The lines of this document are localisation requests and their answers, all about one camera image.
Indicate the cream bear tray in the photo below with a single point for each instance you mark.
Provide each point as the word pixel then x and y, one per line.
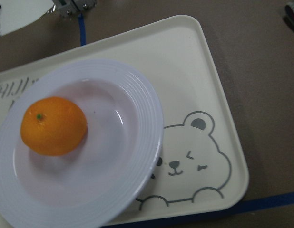
pixel 173 54

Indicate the orange fruit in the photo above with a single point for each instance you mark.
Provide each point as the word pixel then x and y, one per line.
pixel 53 126

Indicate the aluminium frame post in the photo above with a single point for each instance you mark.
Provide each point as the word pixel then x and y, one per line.
pixel 68 8

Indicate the white round plate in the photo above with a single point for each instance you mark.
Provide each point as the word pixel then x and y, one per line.
pixel 111 163

